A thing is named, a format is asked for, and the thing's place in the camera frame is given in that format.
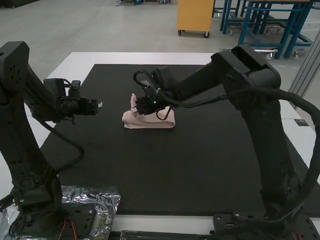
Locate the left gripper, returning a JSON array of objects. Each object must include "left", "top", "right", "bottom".
[{"left": 65, "top": 96, "right": 104, "bottom": 117}]

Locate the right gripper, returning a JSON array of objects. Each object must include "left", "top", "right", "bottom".
[{"left": 130, "top": 92, "right": 166, "bottom": 118}]

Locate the pale towel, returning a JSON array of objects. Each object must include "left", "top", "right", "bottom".
[{"left": 121, "top": 107, "right": 176, "bottom": 131}]

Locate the black mat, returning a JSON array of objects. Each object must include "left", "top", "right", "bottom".
[{"left": 39, "top": 63, "right": 311, "bottom": 217}]

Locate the silver foil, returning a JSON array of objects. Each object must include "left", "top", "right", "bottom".
[{"left": 0, "top": 184, "right": 122, "bottom": 239}]

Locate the yellow wheeled cabinet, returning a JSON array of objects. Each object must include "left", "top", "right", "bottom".
[{"left": 176, "top": 0, "right": 216, "bottom": 39}]

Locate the dark base panel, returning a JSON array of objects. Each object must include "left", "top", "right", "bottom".
[
  {"left": 211, "top": 213, "right": 320, "bottom": 240},
  {"left": 9, "top": 206, "right": 99, "bottom": 239}
]

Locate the blue metal rack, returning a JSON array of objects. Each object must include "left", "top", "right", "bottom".
[
  {"left": 219, "top": 0, "right": 251, "bottom": 34},
  {"left": 238, "top": 0, "right": 314, "bottom": 60}
]

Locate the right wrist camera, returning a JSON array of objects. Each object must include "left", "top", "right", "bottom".
[{"left": 140, "top": 79, "right": 159, "bottom": 98}]

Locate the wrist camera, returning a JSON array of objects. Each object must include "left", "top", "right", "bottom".
[
  {"left": 67, "top": 79, "right": 82, "bottom": 99},
  {"left": 140, "top": 79, "right": 159, "bottom": 98}
]

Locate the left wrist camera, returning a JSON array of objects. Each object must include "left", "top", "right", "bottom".
[{"left": 67, "top": 79, "right": 82, "bottom": 99}]

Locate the black cable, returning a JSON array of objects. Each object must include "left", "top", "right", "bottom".
[
  {"left": 39, "top": 119, "right": 85, "bottom": 177},
  {"left": 155, "top": 89, "right": 229, "bottom": 121},
  {"left": 226, "top": 88, "right": 320, "bottom": 224},
  {"left": 133, "top": 70, "right": 153, "bottom": 88}
]

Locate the thin red wire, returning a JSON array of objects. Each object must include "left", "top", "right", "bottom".
[{"left": 60, "top": 216, "right": 77, "bottom": 240}]

